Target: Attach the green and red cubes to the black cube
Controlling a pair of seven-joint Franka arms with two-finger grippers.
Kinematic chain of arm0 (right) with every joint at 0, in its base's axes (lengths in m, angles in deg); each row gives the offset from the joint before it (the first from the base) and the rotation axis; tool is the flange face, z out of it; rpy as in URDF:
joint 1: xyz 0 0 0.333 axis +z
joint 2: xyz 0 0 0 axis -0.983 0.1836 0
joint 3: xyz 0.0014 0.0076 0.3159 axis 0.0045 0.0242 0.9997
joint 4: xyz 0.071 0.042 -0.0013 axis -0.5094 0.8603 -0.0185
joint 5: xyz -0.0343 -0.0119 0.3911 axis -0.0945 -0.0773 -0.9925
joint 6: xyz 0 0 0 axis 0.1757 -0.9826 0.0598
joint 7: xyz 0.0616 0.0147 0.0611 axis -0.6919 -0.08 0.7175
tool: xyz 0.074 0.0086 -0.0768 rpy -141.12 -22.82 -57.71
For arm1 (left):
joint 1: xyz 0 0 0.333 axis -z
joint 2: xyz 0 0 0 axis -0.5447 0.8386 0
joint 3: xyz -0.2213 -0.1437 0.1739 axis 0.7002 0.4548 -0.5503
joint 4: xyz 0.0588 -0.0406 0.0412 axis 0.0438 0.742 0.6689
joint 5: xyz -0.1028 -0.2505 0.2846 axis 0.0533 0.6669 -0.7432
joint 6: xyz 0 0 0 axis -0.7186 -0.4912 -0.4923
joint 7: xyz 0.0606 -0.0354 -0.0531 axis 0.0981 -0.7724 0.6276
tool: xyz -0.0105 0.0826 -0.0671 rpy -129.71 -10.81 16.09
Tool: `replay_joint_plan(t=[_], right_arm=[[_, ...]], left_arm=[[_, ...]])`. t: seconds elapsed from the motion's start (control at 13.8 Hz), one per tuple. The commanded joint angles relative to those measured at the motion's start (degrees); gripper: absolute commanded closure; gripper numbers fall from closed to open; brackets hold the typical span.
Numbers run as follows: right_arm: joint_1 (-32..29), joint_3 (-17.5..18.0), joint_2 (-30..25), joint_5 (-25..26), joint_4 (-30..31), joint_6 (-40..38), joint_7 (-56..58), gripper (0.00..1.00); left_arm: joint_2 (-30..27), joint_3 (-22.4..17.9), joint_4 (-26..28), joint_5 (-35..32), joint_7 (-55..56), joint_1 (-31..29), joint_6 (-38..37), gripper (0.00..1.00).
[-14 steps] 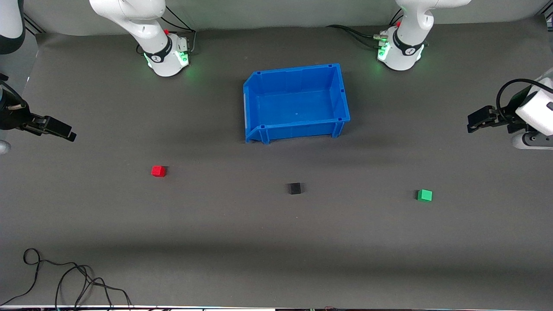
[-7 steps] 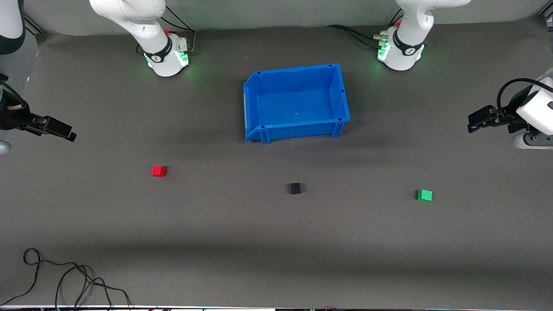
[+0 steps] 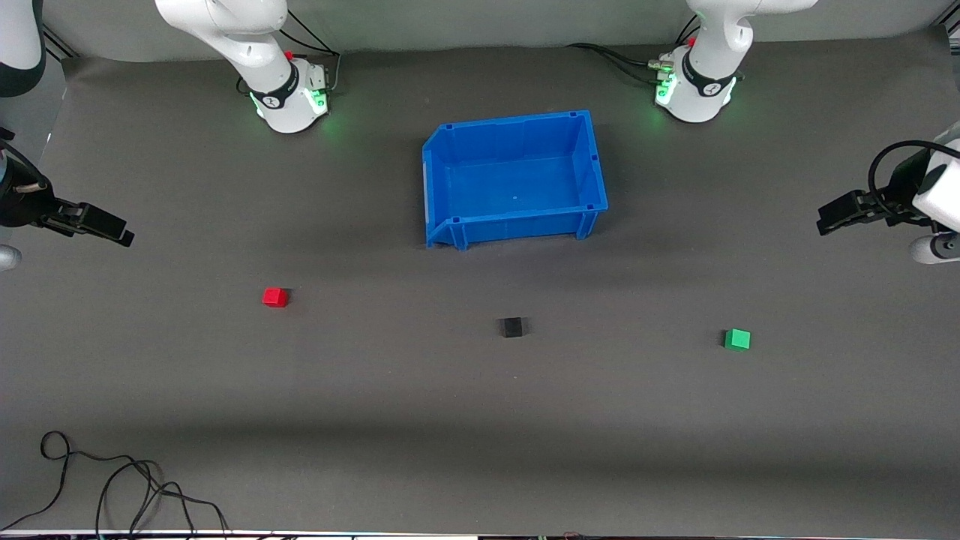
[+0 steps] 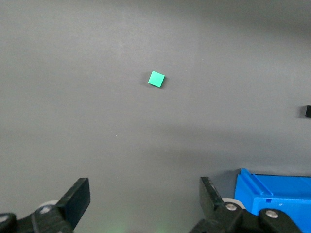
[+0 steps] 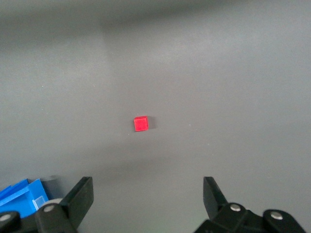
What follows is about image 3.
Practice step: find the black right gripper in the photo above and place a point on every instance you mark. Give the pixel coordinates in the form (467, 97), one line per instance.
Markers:
(22, 208)

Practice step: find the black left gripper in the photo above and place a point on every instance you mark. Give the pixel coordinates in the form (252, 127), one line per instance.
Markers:
(890, 201)

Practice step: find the green cube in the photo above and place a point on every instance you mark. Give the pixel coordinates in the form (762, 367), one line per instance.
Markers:
(737, 340)

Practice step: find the red cube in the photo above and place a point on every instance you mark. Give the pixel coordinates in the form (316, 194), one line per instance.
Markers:
(274, 298)

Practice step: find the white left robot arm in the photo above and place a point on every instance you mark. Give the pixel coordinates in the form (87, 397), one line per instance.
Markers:
(712, 45)

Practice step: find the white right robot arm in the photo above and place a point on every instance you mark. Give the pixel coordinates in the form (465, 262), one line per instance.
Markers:
(247, 45)

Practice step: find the black cube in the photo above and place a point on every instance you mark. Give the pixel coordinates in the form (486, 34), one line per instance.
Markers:
(511, 328)

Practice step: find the blue plastic storage bin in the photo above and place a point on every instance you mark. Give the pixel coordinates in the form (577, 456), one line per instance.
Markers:
(517, 187)

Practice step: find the dark grey table mat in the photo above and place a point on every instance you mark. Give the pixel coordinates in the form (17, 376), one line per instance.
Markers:
(450, 412)

